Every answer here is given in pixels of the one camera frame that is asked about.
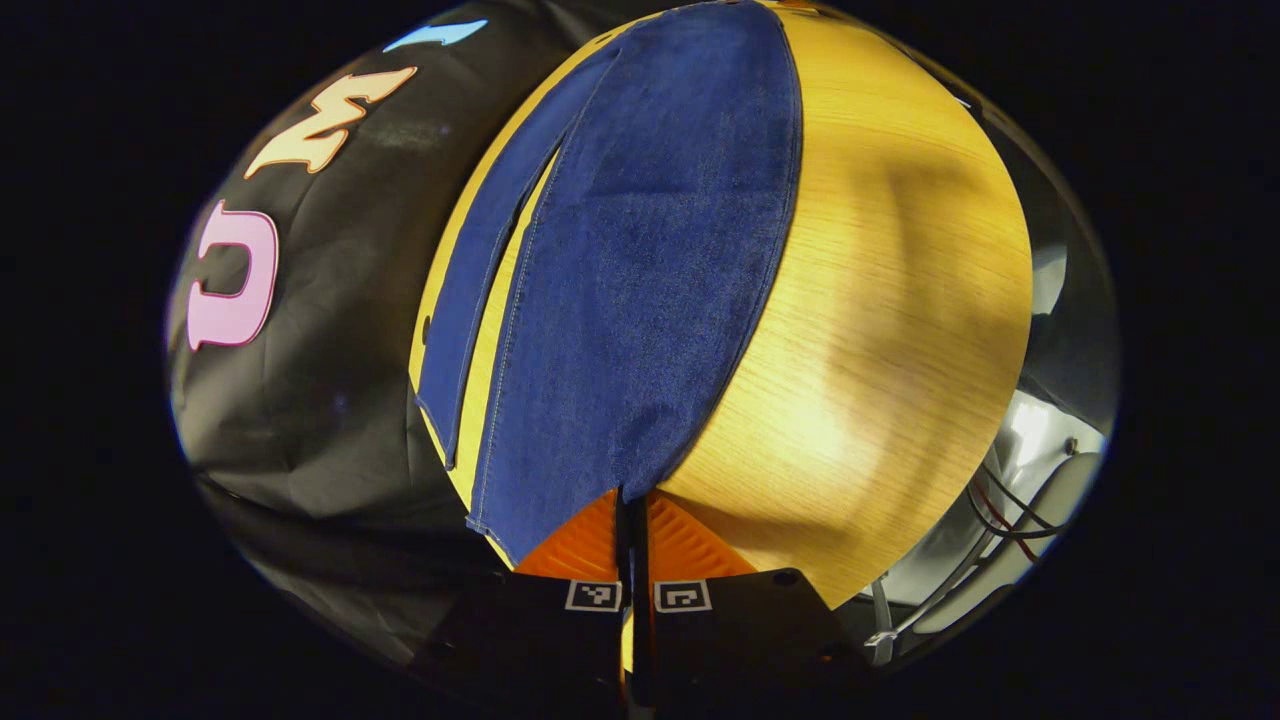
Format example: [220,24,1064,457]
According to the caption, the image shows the black backdrop cloth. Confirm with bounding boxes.
[165,0,701,671]

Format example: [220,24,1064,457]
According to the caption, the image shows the white metal frame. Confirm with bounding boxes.
[895,452,1104,638]

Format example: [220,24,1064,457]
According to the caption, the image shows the red cable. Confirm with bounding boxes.
[972,480,1043,563]

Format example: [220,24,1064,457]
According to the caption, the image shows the black cable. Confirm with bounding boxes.
[965,462,1071,541]

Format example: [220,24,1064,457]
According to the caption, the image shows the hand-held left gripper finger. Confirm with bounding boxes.
[410,488,634,716]
[632,490,871,716]

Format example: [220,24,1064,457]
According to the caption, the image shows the blue denim jeans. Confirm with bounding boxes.
[413,0,804,569]

